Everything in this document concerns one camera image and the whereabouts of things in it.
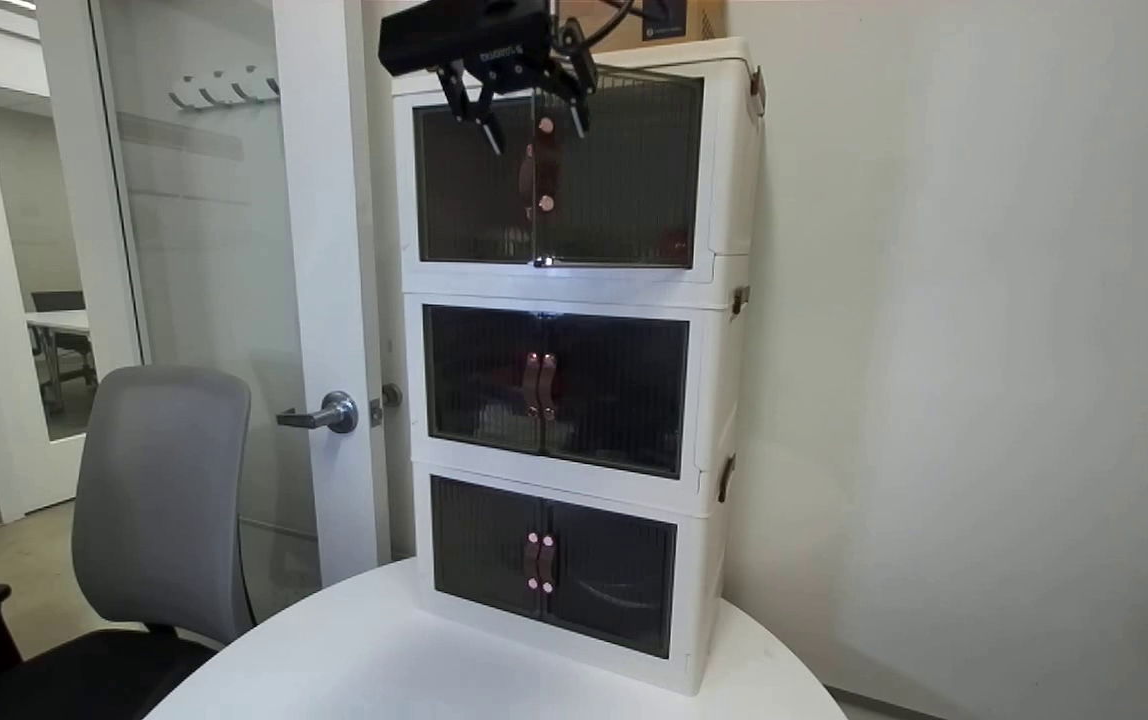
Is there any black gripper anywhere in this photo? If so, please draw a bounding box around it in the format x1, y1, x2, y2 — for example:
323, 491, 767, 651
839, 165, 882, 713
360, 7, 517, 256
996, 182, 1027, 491
442, 33, 599, 160

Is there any dark translucent cabinet door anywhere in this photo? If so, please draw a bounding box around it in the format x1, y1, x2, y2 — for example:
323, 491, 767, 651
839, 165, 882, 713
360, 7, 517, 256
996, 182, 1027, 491
535, 498, 678, 659
535, 72, 706, 273
428, 475, 547, 621
535, 311, 692, 486
413, 88, 547, 270
420, 306, 547, 457

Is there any brown cardboard box orange tape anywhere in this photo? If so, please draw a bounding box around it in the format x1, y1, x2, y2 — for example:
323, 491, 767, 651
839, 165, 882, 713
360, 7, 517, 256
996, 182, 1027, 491
554, 0, 732, 56

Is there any white room door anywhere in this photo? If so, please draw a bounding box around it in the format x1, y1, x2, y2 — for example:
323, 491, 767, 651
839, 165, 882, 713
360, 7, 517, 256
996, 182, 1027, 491
88, 0, 390, 592

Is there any white coat hook rack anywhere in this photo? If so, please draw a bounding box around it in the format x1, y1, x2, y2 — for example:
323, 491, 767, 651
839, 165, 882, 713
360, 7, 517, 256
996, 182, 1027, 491
164, 61, 287, 120

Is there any white stacked storage cabinet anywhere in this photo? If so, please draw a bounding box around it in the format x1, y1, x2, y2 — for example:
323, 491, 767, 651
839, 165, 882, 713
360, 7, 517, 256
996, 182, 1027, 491
388, 35, 773, 701

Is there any white office desk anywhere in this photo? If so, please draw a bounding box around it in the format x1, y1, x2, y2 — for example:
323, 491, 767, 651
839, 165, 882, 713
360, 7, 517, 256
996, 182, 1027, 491
20, 308, 99, 431

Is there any grey office chair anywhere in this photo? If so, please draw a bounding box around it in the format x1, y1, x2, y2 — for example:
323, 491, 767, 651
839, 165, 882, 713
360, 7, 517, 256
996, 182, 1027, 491
0, 366, 254, 720

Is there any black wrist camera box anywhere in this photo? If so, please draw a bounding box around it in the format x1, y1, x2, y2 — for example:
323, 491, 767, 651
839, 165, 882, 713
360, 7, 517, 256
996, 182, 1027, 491
376, 0, 561, 79

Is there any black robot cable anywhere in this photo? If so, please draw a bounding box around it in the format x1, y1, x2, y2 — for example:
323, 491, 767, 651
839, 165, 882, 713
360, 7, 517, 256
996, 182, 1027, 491
567, 0, 645, 63

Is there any silver lever door handle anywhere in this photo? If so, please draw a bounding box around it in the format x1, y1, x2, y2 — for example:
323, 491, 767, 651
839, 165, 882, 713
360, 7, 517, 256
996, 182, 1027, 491
271, 390, 362, 442

